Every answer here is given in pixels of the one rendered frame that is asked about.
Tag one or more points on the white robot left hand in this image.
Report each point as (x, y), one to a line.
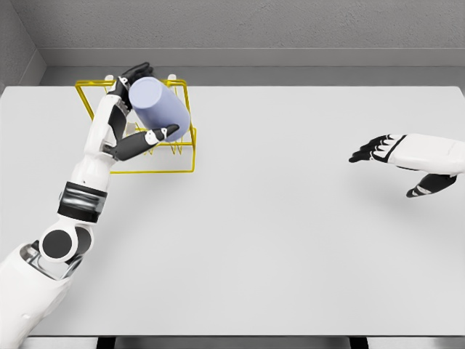
(103, 125)

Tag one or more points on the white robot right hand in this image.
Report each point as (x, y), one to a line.
(425, 152)

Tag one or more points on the lavender cup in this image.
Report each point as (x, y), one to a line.
(160, 105)

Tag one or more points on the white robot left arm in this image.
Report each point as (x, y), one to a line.
(81, 203)

